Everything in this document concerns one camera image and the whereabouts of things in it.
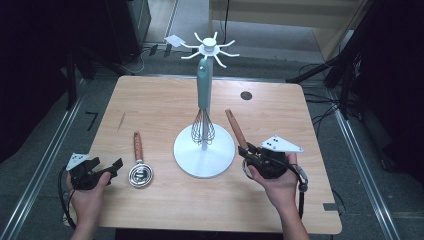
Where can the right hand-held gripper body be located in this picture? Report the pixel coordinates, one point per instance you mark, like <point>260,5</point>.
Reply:
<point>280,145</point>

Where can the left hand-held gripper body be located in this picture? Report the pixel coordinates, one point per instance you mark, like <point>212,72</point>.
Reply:
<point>79,160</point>

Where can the white utensil stand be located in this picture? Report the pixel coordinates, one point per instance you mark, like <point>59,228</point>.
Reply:
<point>204,163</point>

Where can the person's left hand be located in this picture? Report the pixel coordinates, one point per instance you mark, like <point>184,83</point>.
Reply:
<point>86,205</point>

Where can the person's right hand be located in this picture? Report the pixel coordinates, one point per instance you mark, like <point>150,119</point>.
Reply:
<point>281,190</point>

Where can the round dark table grommet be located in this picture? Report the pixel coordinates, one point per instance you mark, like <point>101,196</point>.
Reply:
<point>246,95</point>

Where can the beige board piece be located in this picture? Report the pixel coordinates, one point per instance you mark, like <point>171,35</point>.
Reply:
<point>67,220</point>

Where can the grey tape piece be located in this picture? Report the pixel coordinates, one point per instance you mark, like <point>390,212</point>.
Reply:
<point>330,206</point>

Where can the black stand legs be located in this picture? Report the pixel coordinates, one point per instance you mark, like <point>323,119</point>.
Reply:
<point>336,66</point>

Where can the light wooden panel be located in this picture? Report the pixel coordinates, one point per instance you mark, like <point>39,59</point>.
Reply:
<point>283,13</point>

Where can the white paper sheet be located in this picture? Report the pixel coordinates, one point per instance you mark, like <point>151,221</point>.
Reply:
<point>174,40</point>

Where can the dark cabinet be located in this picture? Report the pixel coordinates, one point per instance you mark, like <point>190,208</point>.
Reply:
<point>126,30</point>

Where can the metal floor rail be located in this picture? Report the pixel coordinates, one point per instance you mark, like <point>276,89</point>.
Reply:
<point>43,163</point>
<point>360,156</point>

